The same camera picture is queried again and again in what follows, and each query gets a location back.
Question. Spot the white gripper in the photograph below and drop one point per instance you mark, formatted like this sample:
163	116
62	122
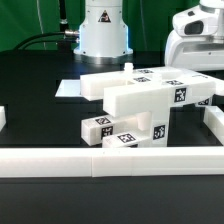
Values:
194	53

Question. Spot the white chair back frame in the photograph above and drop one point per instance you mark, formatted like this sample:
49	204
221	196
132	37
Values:
150	89

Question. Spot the white chair seat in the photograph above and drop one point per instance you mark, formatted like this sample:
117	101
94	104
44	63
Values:
156	125

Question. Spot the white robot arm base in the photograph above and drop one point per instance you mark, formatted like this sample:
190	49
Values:
103	35

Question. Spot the white tagged cube left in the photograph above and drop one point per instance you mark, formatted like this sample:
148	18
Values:
204	103

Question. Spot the white right fence bar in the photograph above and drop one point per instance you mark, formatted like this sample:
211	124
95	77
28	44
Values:
214	119

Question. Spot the white fence bar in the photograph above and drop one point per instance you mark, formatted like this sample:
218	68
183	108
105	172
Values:
214	119
99	162
2	117

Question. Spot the white front fence bar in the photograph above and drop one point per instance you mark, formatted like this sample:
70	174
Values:
99	162

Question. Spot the white left fence bar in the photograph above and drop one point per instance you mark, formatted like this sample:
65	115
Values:
2	117

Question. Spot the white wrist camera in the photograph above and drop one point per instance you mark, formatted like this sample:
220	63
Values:
197	21

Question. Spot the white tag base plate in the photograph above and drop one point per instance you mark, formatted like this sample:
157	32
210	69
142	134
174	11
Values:
69	88

